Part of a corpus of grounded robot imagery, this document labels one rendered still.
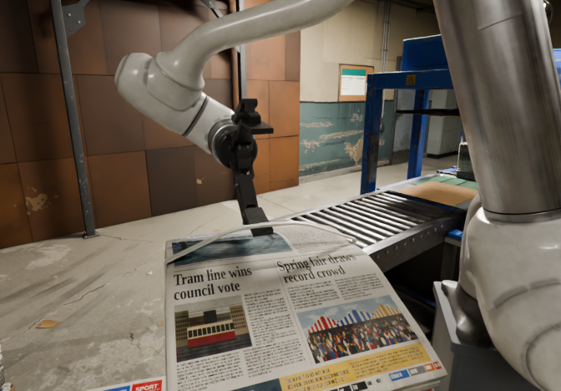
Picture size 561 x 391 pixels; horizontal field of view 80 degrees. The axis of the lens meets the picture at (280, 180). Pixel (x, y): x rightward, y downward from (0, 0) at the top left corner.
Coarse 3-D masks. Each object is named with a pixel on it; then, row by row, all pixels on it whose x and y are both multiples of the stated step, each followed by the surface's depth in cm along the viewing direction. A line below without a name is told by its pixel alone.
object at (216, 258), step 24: (240, 240) 52; (264, 240) 52; (288, 240) 53; (312, 240) 53; (336, 240) 54; (168, 264) 45; (192, 264) 44; (216, 264) 44; (240, 264) 44; (264, 264) 45; (288, 264) 45
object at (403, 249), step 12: (444, 216) 173; (456, 216) 175; (420, 228) 158; (432, 228) 162; (444, 228) 170; (456, 228) 178; (384, 240) 145; (396, 240) 145; (408, 240) 150; (420, 240) 156; (432, 240) 164; (372, 252) 134; (384, 252) 139; (396, 252) 145; (408, 252) 152; (420, 252) 159; (384, 264) 141; (396, 264) 147
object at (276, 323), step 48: (192, 288) 40; (240, 288) 40; (288, 288) 41; (336, 288) 42; (384, 288) 43; (192, 336) 35; (240, 336) 36; (288, 336) 36; (336, 336) 37; (384, 336) 38; (192, 384) 31; (240, 384) 31; (288, 384) 32; (336, 384) 33; (384, 384) 33; (432, 384) 36
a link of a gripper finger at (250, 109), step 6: (246, 102) 48; (252, 102) 48; (246, 108) 48; (252, 108) 48; (246, 114) 47; (252, 114) 45; (258, 114) 45; (246, 120) 48; (252, 120) 45; (258, 120) 45
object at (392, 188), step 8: (424, 176) 261; (432, 176) 260; (440, 176) 258; (392, 184) 239; (400, 184) 239; (408, 184) 236; (416, 184) 236; (448, 184) 236; (456, 184) 236; (464, 184) 238; (472, 184) 236; (392, 192) 219; (416, 200) 206; (424, 200) 203; (472, 200) 201; (448, 208) 191; (456, 208) 188; (464, 208) 186
